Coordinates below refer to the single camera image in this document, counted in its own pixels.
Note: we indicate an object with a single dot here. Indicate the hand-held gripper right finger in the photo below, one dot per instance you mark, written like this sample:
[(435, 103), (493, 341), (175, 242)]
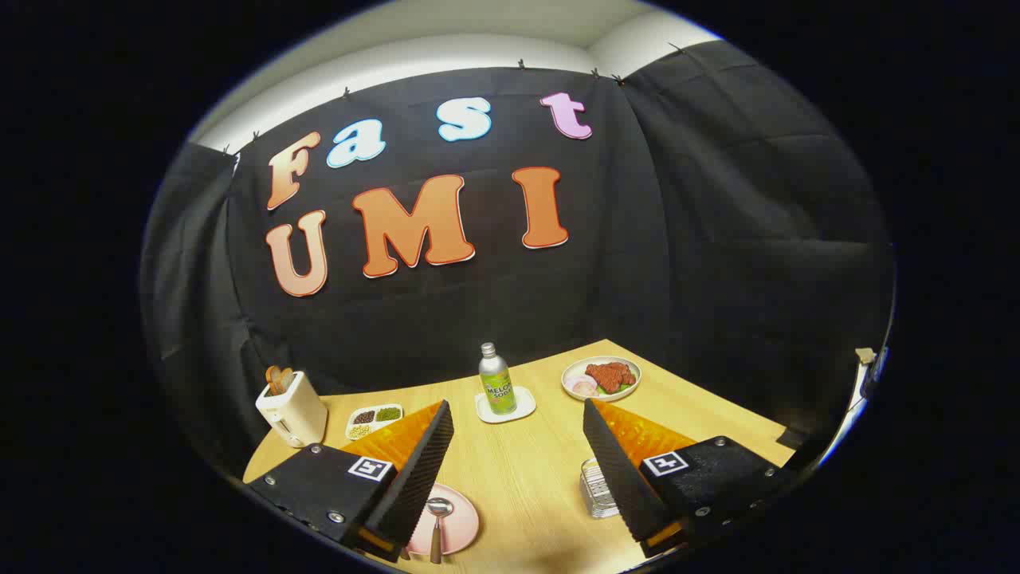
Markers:
[(621, 478)]

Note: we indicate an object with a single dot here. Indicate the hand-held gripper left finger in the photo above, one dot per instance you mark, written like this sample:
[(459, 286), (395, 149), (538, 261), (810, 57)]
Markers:
[(414, 478)]

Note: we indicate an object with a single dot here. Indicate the metal spoon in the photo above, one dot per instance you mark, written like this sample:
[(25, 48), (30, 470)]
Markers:
[(439, 506)]

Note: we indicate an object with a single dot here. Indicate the white divided dish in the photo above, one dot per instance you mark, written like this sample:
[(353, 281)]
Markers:
[(383, 427)]

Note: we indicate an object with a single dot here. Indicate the pink plate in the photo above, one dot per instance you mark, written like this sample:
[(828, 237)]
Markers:
[(462, 522)]

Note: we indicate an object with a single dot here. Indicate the pile of green beans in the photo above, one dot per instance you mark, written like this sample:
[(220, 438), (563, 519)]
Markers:
[(388, 414)]

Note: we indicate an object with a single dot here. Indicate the pile of dark beans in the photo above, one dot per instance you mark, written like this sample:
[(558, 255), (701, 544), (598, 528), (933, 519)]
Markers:
[(364, 417)]

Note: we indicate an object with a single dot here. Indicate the pink onion slice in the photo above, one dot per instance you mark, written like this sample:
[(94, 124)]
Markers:
[(584, 387)]

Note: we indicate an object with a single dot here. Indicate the red meat piece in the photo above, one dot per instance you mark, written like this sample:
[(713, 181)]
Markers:
[(610, 376)]

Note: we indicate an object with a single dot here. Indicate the white food plate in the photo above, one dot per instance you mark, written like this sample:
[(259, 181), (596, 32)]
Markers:
[(574, 373)]

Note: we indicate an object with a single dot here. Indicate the white square coaster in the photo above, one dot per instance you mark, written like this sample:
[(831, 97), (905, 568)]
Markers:
[(523, 407)]

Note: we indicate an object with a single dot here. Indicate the green soda bottle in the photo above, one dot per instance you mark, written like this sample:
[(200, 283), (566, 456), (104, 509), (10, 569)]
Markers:
[(498, 383)]

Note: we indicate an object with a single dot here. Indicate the cream toaster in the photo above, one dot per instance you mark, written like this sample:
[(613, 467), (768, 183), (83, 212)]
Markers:
[(299, 410)]

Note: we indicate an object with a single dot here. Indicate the brown toast slice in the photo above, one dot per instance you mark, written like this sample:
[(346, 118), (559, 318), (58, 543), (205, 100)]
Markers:
[(279, 380)]

